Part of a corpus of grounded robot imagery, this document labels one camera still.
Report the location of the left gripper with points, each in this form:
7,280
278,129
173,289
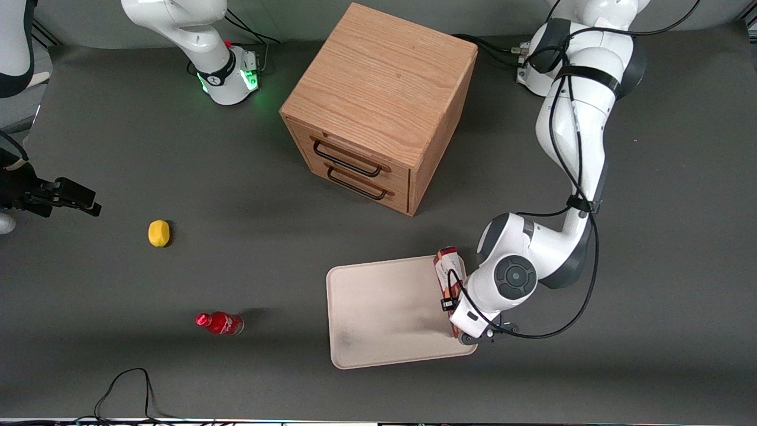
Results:
444,305

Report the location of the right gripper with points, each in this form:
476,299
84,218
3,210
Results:
23,190

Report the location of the red cookie box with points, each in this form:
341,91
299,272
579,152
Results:
446,269

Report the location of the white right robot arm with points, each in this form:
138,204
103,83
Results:
195,35

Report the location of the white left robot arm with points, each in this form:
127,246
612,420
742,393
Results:
576,130

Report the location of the beige plastic tray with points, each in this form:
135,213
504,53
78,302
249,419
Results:
384,310

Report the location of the yellow lemon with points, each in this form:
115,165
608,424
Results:
158,233

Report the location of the wooden drawer front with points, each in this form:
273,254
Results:
361,151
378,194

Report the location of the red soda bottle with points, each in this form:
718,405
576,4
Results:
220,323

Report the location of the wooden drawer cabinet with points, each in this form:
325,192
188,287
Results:
384,71

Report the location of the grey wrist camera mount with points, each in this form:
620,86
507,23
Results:
491,334

